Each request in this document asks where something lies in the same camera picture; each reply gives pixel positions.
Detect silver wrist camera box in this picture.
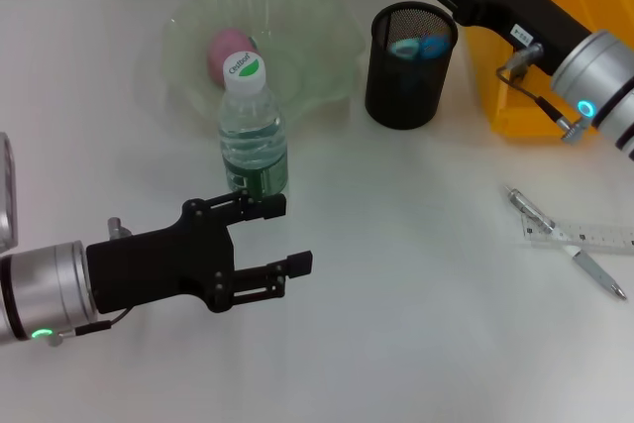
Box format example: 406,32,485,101
0,132,20,252

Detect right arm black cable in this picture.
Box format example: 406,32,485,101
496,43,601,146

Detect blue scissors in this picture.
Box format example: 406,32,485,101
386,31,448,61

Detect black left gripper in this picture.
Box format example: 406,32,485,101
85,192,315,316

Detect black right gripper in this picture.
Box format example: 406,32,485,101
409,0,595,75

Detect clear water bottle green label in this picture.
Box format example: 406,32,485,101
217,52,290,197

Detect transparent plastic ruler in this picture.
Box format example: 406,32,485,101
508,216,634,258

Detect green glass fruit plate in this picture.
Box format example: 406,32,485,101
158,0,369,137

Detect black mesh pen holder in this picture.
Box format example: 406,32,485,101
365,0,459,131

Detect silver ballpoint pen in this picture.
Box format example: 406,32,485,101
504,184,630,302

